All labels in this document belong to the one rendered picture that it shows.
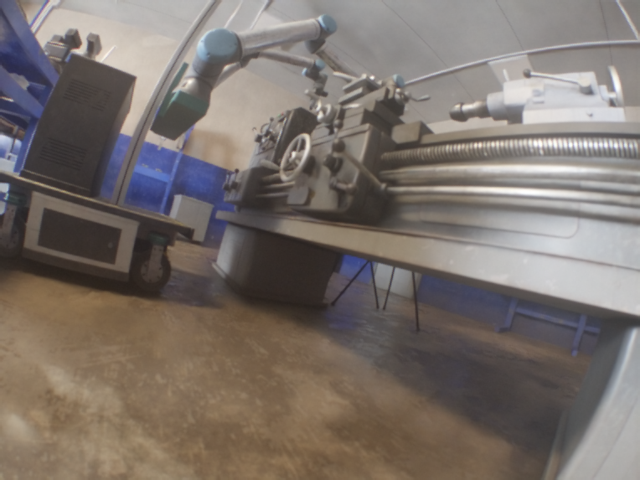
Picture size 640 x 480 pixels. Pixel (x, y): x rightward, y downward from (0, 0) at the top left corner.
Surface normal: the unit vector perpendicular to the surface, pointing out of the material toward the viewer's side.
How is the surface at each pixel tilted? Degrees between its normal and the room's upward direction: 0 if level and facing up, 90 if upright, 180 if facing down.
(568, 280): 90
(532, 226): 90
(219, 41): 94
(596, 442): 90
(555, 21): 180
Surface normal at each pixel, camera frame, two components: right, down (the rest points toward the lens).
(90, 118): 0.66, 0.15
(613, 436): -0.79, -0.25
